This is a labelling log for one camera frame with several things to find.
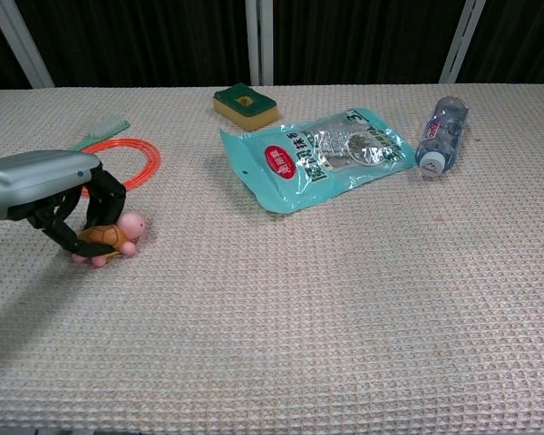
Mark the silver and black left hand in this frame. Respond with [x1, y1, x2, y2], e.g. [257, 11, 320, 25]
[0, 150, 128, 259]

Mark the white metal frame post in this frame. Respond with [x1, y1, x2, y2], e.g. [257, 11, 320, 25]
[0, 0, 55, 90]
[438, 0, 488, 85]
[245, 0, 276, 87]

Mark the yellow and green sponge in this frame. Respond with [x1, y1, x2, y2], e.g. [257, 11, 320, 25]
[212, 82, 281, 133]

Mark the orange plastic ring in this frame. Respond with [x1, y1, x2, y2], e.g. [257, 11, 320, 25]
[80, 137, 162, 198]

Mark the dark pleated curtain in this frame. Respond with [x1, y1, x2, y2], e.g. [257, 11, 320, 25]
[0, 0, 544, 91]

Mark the teal plastic cloth package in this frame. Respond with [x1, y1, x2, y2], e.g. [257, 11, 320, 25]
[219, 107, 418, 215]

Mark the green handled scrub brush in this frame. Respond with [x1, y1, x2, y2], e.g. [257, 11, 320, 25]
[69, 115, 131, 152]

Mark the pink and brown turtle toy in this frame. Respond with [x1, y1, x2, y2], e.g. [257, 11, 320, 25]
[70, 211, 148, 269]

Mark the beige woven table mat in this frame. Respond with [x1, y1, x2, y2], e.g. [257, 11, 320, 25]
[0, 82, 544, 430]

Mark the clear plastic water bottle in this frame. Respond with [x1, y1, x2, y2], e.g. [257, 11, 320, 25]
[414, 94, 471, 179]

